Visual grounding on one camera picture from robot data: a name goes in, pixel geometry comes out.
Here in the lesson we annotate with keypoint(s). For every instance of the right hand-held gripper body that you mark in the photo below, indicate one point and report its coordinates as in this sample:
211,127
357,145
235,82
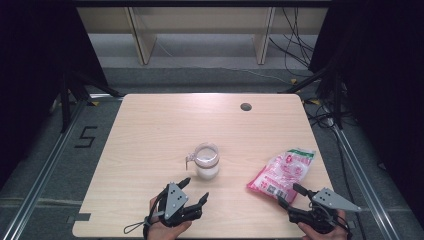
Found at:
325,213

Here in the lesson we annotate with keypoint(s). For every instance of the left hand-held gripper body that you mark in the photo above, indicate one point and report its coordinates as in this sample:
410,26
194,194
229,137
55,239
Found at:
175,201

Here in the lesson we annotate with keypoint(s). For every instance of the pink white plastic bag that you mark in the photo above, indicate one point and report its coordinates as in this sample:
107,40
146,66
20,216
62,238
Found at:
283,173

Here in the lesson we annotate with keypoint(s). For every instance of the clear plastic measuring cup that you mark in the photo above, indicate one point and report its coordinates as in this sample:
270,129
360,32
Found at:
206,161

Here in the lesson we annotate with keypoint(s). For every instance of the person's right hand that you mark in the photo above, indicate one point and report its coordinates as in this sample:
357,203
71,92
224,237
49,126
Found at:
326,236

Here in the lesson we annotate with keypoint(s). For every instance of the person's left hand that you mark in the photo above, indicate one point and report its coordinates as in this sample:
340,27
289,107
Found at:
163,231

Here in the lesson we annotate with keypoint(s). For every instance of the yellow floor tape piece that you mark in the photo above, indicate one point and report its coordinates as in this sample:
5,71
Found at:
314,101
293,81
95,103

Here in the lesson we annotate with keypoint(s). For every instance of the black metal stand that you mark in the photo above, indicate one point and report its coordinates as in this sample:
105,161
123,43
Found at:
71,93
336,96

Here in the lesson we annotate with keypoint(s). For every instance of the black curtain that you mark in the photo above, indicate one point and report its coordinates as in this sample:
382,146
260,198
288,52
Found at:
383,83
30,83

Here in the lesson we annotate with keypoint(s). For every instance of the beige wooden desk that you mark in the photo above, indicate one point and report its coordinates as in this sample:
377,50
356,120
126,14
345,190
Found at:
200,20

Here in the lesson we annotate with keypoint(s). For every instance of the aluminium floor rail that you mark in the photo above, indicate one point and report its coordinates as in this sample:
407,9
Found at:
360,180
43,176

